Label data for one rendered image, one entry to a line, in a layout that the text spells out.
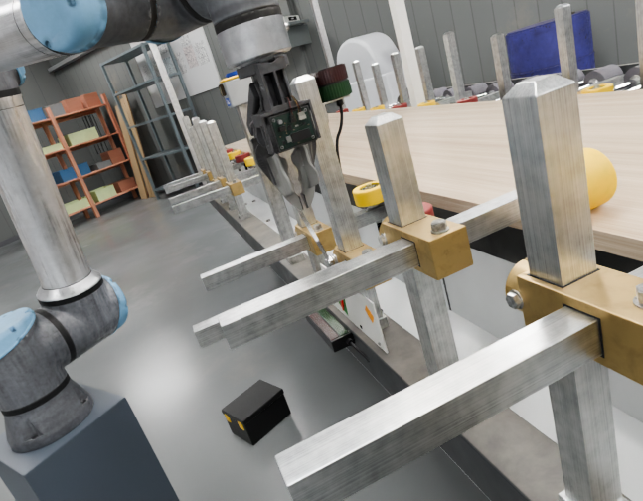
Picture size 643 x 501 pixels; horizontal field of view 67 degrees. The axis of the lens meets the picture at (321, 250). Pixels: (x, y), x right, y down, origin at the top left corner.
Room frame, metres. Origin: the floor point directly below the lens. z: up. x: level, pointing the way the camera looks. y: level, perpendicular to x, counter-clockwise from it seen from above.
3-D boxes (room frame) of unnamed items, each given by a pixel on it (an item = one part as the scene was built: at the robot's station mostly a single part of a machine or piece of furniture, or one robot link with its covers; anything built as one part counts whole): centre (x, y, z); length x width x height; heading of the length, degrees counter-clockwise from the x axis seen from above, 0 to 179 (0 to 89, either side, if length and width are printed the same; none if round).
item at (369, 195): (1.07, -0.15, 0.85); 0.08 x 0.08 x 0.11
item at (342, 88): (0.84, -0.10, 1.13); 0.06 x 0.06 x 0.02
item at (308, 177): (0.70, -0.02, 1.04); 0.06 x 0.03 x 0.09; 14
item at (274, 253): (1.02, 0.04, 0.84); 0.43 x 0.03 x 0.04; 105
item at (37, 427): (1.03, 0.73, 0.65); 0.19 x 0.19 x 0.10
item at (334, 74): (0.84, -0.10, 1.16); 0.06 x 0.06 x 0.02
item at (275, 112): (0.70, 0.00, 1.14); 0.09 x 0.08 x 0.12; 14
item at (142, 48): (8.11, 1.78, 1.12); 1.15 x 0.49 x 2.23; 49
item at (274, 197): (1.32, 0.08, 0.92); 0.05 x 0.04 x 0.45; 15
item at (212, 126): (2.04, 0.26, 0.88); 0.03 x 0.03 x 0.48; 15
